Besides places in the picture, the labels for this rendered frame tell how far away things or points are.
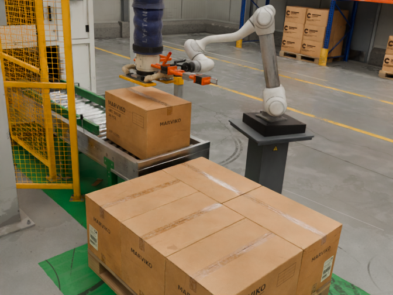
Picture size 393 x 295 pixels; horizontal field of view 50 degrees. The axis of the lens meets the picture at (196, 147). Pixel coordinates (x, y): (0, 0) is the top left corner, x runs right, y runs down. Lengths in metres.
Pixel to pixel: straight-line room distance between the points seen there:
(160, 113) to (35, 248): 1.29
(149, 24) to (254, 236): 1.64
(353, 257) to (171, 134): 1.60
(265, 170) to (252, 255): 1.29
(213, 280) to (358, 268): 1.47
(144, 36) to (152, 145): 0.78
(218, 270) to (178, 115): 1.40
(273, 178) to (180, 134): 0.85
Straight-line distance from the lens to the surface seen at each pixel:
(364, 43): 11.53
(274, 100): 3.02
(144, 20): 3.11
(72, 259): 3.09
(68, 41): 3.33
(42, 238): 3.34
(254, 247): 2.27
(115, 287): 2.79
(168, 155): 3.10
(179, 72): 2.94
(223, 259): 2.16
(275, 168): 3.43
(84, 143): 3.59
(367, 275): 3.22
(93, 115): 4.12
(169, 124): 3.10
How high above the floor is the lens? 1.84
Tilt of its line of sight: 22 degrees down
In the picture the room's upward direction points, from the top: 3 degrees clockwise
